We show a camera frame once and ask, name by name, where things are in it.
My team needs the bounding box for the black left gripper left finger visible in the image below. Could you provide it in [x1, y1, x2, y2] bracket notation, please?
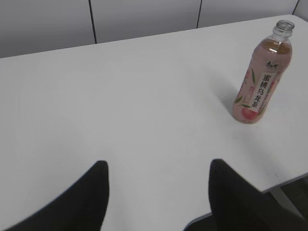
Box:
[7, 160, 109, 231]

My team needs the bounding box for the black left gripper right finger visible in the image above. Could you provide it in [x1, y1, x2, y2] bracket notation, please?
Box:
[208, 159, 308, 231]

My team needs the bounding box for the pink oolong tea bottle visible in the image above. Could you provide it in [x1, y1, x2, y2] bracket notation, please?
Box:
[232, 20, 295, 124]

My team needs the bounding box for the white table leg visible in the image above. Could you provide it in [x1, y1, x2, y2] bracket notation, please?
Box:
[269, 187, 304, 218]

